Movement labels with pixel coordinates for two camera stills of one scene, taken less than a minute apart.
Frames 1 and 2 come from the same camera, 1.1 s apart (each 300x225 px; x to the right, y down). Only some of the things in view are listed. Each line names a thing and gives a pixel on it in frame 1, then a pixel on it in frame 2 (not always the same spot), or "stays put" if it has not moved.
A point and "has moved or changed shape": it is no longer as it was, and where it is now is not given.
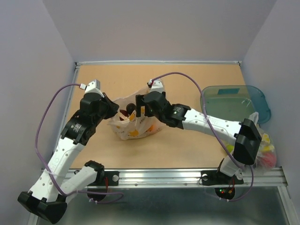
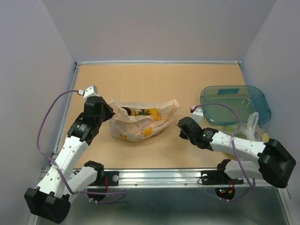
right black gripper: [141, 101] → [182, 135]
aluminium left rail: [67, 103] stays put
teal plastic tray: [236, 102] stays put
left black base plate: [113, 176] stays put
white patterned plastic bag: [134, 127] has moved or changed shape
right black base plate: [214, 177] stays put
